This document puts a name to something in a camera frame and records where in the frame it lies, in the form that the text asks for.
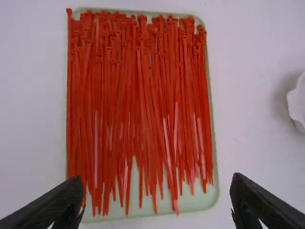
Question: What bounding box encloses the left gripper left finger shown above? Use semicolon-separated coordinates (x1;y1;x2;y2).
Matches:
0;175;86;229

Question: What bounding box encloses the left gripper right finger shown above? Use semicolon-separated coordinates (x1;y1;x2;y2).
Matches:
230;172;305;229

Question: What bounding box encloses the pale tray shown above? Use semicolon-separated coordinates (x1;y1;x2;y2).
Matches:
64;7;220;219

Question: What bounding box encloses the white dish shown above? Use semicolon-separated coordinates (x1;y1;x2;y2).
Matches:
285;71;305;132

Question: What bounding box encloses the row of orange cable ties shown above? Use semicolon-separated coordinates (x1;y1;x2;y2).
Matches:
66;8;214;217

